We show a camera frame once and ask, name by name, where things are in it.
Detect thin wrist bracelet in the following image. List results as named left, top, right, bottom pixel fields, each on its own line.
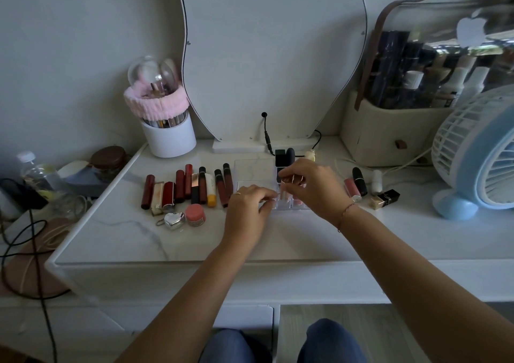
left=337, top=202, right=358, bottom=233

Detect silver heart-shaped case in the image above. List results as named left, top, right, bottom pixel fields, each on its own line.
left=156, top=212, right=186, bottom=232

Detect person's left forearm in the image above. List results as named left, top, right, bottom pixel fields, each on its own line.
left=114, top=234, right=251, bottom=363

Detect person's blue jeans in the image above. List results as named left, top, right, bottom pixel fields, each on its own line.
left=198, top=318, right=369, bottom=363

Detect black mirror cable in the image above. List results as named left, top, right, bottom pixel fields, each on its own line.
left=261, top=111, right=323, bottom=157

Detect person's right hand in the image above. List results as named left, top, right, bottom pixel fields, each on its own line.
left=278, top=158, right=358, bottom=225

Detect pink round stool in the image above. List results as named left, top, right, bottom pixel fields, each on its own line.
left=5, top=217, right=75, bottom=298

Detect clear dome lid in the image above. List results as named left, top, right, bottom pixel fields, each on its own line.
left=127, top=55, right=178, bottom=94

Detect white vanity table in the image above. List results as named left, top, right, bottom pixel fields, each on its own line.
left=43, top=135, right=514, bottom=363

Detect jar with brown lid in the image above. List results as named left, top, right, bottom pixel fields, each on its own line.
left=89, top=145, right=129, bottom=183

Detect curved vanity mirror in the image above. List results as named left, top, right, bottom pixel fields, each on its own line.
left=173, top=0, right=368, bottom=143

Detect clear acrylic organizer tray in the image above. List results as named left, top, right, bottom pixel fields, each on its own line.
left=234, top=158, right=311, bottom=211

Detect black bullet lipstick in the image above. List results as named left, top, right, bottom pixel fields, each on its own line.
left=352, top=167, right=368, bottom=197

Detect person's right forearm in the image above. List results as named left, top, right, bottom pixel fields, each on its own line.
left=337, top=205, right=514, bottom=363

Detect pink round jar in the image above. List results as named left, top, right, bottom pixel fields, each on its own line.
left=185, top=204, right=206, bottom=228

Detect black square lipstick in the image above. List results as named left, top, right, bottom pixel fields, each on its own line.
left=275, top=149, right=287, bottom=183

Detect group of cosmetic bottles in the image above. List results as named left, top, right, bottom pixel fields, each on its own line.
left=367, top=30, right=514, bottom=110

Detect white and blue desk fan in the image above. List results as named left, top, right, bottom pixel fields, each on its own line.
left=431, top=84, right=514, bottom=220

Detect clear cosmetic bag beige base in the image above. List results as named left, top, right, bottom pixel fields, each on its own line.
left=341, top=0, right=514, bottom=168

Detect white mirror base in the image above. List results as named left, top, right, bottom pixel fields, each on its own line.
left=212, top=137, right=319, bottom=155

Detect grey blue box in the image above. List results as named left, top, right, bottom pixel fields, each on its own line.
left=57, top=160, right=106, bottom=199

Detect person's left hand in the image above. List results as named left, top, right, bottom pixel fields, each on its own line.
left=222, top=185, right=280, bottom=249

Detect pink clear lip gloss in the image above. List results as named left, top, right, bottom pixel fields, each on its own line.
left=344, top=178, right=362, bottom=203

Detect white brush holder cup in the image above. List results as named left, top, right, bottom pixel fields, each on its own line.
left=140, top=109, right=197, bottom=159

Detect pink fluffy headband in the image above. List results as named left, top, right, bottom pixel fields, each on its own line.
left=123, top=83, right=190, bottom=121

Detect row of lipstick tubes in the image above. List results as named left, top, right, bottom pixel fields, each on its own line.
left=141, top=163, right=234, bottom=217

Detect black box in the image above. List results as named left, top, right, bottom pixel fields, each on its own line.
left=0, top=178, right=50, bottom=211

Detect clear plastic bottle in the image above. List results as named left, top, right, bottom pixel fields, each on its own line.
left=16, top=151, right=66, bottom=203

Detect black and gold lipstick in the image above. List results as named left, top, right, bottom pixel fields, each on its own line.
left=370, top=189, right=401, bottom=211

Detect white fan cable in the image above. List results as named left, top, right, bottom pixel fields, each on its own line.
left=334, top=155, right=433, bottom=175

